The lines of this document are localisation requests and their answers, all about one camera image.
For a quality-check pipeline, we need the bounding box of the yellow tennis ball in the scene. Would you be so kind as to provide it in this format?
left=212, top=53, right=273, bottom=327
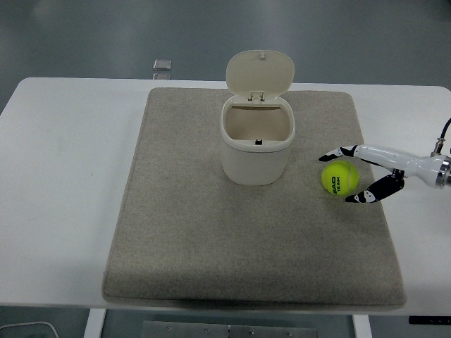
left=321, top=160, right=359, bottom=196

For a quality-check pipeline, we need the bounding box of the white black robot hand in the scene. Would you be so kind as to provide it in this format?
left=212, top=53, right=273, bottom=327
left=319, top=143, right=446, bottom=204

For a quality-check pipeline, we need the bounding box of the black table control panel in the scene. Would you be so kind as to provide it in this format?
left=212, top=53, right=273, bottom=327
left=408, top=315, right=451, bottom=325

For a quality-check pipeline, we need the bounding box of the cream lidded plastic bin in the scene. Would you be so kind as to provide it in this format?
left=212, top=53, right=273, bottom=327
left=221, top=49, right=295, bottom=186

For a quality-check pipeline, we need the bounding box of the beige fabric table mat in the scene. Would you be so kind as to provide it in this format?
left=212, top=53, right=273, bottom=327
left=101, top=87, right=407, bottom=311

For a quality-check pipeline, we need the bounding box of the white table leg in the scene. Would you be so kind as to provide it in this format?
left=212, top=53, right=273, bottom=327
left=352, top=313, right=371, bottom=338
left=84, top=308, right=106, bottom=338

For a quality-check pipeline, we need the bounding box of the white cable on floor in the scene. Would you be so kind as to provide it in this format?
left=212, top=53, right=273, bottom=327
left=0, top=320, right=59, bottom=338

